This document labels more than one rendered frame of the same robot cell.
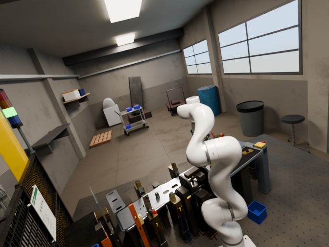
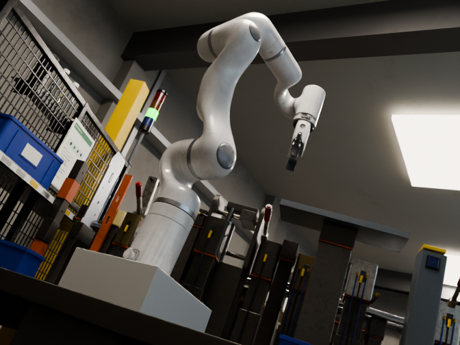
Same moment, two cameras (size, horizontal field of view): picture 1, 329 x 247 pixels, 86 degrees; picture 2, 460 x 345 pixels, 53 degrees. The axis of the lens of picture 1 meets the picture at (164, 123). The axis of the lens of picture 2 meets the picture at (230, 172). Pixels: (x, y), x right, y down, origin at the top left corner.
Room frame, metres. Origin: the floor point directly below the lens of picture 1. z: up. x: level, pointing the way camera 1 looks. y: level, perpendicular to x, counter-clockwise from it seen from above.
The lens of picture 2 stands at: (-0.09, -1.07, 0.65)
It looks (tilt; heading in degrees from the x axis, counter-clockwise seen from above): 23 degrees up; 43
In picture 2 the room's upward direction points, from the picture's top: 21 degrees clockwise
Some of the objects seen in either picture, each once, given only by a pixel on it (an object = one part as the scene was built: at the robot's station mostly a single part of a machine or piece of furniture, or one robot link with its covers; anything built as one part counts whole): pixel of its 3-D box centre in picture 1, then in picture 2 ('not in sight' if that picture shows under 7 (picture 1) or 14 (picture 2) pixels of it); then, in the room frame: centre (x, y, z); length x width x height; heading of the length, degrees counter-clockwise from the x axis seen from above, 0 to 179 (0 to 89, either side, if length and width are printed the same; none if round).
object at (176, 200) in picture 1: (181, 220); not in sight; (0.98, 0.07, 0.88); 0.11 x 0.07 x 0.37; 27
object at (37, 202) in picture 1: (43, 212); (69, 157); (0.91, 0.85, 1.30); 0.23 x 0.02 x 0.31; 27
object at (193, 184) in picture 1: (199, 198); (220, 272); (1.06, -0.10, 0.94); 0.18 x 0.13 x 0.49; 117
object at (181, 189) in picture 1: (189, 212); (180, 270); (1.00, 0.00, 0.91); 0.07 x 0.05 x 0.42; 27
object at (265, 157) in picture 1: (262, 169); (417, 334); (1.22, -0.69, 0.92); 0.08 x 0.08 x 0.44; 27
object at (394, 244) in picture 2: (239, 159); (340, 226); (1.10, -0.46, 1.16); 0.37 x 0.14 x 0.02; 117
